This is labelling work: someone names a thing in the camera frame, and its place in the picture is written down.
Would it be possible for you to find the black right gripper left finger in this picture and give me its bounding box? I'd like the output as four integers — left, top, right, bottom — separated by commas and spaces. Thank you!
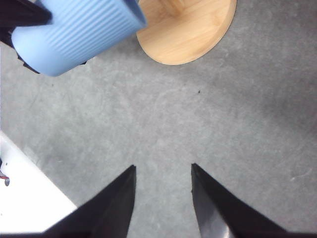
0, 165, 137, 238

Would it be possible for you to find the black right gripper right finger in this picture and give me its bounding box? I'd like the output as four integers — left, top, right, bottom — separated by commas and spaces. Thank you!
191, 164, 317, 238

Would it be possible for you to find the blue ribbed cup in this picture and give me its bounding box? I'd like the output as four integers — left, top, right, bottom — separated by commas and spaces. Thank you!
12, 0, 147, 76

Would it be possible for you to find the white table edge board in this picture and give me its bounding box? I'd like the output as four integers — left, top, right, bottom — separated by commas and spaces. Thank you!
0, 131, 77, 233

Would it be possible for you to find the wooden mug tree stand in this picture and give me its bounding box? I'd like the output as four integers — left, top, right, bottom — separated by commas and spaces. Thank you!
137, 0, 237, 64

